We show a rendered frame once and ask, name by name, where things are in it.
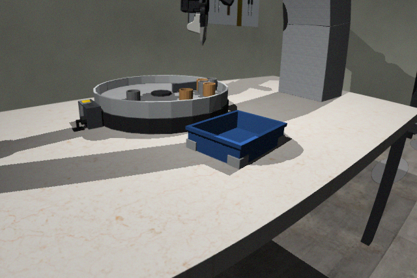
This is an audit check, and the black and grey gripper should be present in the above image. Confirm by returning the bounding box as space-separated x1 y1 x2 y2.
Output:
180 0 209 46

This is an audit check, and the grey round turntable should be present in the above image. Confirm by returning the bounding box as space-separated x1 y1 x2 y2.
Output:
72 75 229 134

